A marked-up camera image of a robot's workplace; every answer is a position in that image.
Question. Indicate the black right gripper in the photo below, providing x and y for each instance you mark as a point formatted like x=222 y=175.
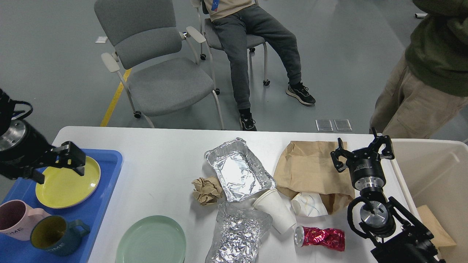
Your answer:
x=365 y=169

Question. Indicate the light green plate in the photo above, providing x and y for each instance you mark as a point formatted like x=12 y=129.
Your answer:
x=153 y=239

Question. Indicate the beige plastic bin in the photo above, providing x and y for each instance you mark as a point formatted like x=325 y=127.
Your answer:
x=436 y=173

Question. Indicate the standing person green hoodie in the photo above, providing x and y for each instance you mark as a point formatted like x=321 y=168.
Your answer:
x=429 y=85

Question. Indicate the metal floor plates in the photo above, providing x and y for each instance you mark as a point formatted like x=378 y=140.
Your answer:
x=329 y=125

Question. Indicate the aluminium foil tray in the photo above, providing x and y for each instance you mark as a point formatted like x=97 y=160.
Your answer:
x=240 y=173

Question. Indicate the crushed red can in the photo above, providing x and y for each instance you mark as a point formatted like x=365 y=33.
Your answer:
x=330 y=238

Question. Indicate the brown paper bag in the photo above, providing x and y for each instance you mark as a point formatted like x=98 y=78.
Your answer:
x=307 y=167

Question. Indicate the pink mug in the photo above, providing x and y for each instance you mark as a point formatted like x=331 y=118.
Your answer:
x=18 y=219

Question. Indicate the brown paper in bin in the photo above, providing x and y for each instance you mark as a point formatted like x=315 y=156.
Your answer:
x=441 y=237

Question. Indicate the crumpled aluminium foil sheet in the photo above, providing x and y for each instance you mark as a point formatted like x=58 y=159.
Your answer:
x=238 y=234

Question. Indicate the occupied grey chair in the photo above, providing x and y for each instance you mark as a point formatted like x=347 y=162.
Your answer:
x=212 y=40

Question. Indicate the teal mug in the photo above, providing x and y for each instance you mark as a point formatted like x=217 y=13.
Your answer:
x=54 y=234

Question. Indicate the crushed white paper cup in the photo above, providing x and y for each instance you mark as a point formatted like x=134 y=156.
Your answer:
x=308 y=205

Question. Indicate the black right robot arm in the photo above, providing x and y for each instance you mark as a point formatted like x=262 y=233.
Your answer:
x=398 y=236

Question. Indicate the empty grey chair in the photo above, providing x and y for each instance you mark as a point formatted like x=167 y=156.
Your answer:
x=141 y=30

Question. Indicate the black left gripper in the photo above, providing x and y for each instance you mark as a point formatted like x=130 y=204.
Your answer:
x=24 y=149

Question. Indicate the crumpled brown paper ball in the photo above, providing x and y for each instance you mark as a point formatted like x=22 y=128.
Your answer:
x=207 y=191

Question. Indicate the blue plastic tray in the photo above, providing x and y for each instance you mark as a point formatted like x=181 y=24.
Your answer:
x=91 y=211

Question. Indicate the yellow plate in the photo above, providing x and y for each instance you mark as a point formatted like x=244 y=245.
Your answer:
x=64 y=188

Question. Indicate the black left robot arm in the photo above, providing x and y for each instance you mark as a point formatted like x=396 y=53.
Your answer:
x=11 y=110

